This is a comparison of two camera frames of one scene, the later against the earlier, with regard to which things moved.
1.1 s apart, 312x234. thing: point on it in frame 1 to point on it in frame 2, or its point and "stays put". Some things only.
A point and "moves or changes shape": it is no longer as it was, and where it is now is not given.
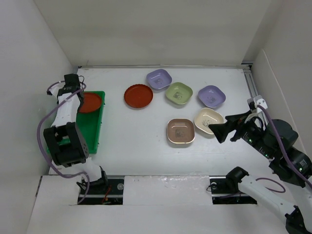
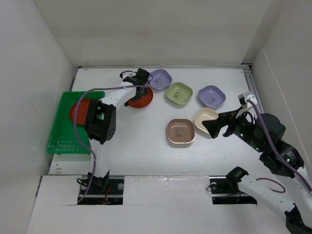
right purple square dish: (211, 96) stays put
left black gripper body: (80, 105) to (144, 92)
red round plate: (138, 96) stays put
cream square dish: (204, 117) stays put
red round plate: (91, 102) moves or changes shape
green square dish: (179, 93) stays put
